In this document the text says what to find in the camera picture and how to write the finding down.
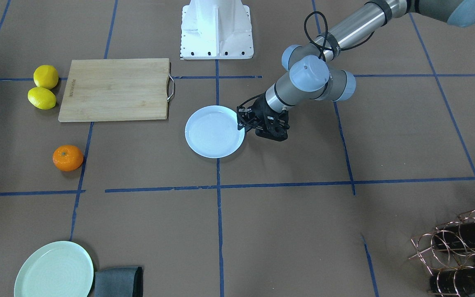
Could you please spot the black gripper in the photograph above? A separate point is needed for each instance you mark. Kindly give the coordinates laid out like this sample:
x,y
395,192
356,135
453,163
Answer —
x,y
259,112

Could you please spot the light blue plate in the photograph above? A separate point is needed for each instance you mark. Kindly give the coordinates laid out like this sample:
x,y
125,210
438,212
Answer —
x,y
212,132

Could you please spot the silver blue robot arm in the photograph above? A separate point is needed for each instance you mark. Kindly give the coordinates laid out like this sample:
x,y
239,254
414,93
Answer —
x,y
307,74

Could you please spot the light green plate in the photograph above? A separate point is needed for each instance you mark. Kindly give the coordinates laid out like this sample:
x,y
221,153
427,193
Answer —
x,y
58,269

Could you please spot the bamboo cutting board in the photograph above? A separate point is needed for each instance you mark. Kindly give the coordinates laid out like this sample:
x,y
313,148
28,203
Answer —
x,y
106,90

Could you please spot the orange mandarin fruit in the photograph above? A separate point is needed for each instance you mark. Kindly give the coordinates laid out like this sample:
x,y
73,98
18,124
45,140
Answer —
x,y
68,158

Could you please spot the folded dark grey cloth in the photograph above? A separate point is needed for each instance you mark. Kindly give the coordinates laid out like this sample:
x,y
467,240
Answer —
x,y
124,281

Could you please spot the upper yellow lemon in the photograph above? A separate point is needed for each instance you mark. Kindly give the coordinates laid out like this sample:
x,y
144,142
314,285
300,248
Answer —
x,y
46,76

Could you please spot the yellow lemon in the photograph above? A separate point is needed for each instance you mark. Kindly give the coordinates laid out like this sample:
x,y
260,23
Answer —
x,y
42,98
46,76

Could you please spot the lower yellow lemon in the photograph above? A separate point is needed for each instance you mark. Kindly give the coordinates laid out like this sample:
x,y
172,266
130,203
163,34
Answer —
x,y
42,98

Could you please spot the dark wine bottle upper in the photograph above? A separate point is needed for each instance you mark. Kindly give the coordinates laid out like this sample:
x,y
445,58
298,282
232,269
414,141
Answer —
x,y
458,236

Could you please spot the dark wine bottle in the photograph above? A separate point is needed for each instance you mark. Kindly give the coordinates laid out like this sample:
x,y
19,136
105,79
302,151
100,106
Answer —
x,y
460,281
458,236

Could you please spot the dark wine bottle lower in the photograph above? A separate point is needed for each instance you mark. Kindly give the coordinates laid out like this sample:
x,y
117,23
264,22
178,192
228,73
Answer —
x,y
460,281

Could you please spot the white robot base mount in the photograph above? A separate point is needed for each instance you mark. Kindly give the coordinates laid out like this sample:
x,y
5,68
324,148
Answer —
x,y
216,29

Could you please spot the copper wire bottle rack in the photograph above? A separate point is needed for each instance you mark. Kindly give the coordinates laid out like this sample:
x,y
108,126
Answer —
x,y
448,253

